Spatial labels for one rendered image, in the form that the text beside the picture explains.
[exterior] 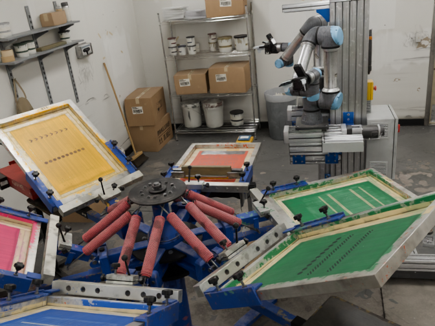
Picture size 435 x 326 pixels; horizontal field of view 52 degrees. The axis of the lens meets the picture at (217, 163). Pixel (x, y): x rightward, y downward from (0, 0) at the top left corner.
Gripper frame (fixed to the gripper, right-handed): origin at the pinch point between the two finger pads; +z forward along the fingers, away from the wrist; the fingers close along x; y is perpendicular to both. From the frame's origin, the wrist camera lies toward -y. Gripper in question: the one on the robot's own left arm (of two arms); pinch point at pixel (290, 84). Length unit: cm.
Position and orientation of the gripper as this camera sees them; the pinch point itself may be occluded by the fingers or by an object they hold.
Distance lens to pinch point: 255.3
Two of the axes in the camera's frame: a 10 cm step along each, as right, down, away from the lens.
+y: 2.1, 9.2, 3.2
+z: -5.7, 3.8, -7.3
